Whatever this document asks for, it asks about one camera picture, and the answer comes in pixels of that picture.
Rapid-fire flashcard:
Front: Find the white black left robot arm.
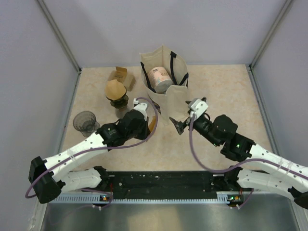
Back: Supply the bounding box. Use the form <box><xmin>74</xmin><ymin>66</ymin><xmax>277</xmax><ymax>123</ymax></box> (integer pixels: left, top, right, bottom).
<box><xmin>28</xmin><ymin>103</ymin><xmax>151</xmax><ymax>204</ymax></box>

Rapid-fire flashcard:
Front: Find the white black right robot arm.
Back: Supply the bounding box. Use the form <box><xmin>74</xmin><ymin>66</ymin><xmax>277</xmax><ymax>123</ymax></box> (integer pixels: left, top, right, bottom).
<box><xmin>170</xmin><ymin>98</ymin><xmax>308</xmax><ymax>209</ymax></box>

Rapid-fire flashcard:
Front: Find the grey glass server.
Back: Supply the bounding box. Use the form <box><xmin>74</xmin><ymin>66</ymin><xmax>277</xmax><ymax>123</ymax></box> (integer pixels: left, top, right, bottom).
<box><xmin>115</xmin><ymin>106</ymin><xmax>131</xmax><ymax>118</ymax></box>

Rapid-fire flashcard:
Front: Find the cream floral canvas tote bag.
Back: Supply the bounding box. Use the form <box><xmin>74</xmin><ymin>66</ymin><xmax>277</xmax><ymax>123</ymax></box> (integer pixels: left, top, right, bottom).
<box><xmin>140</xmin><ymin>45</ymin><xmax>189</xmax><ymax>125</ymax></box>

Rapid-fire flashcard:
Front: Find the pink wrapped paper roll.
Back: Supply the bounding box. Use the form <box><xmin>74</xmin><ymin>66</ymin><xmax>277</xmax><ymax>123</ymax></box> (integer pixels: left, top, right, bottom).
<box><xmin>148</xmin><ymin>66</ymin><xmax>173</xmax><ymax>94</ymax></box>

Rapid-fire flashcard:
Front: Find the brown cardboard box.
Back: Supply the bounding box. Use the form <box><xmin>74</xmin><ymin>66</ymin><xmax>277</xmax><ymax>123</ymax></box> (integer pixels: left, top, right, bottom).
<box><xmin>108</xmin><ymin>66</ymin><xmax>136</xmax><ymax>91</ymax></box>

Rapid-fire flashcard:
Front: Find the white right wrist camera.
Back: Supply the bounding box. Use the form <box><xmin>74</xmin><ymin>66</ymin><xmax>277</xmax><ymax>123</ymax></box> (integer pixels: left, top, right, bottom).
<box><xmin>188</xmin><ymin>100</ymin><xmax>208</xmax><ymax>120</ymax></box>

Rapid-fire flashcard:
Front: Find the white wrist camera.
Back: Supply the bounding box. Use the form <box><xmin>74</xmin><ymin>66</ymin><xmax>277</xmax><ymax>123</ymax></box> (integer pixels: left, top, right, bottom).
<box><xmin>133</xmin><ymin>98</ymin><xmax>148</xmax><ymax>121</ymax></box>
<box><xmin>188</xmin><ymin>100</ymin><xmax>208</xmax><ymax>120</ymax></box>

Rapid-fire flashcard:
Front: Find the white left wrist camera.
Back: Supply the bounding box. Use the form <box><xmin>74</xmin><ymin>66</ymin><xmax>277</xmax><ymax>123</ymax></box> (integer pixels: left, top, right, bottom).
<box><xmin>133</xmin><ymin>98</ymin><xmax>148</xmax><ymax>121</ymax></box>

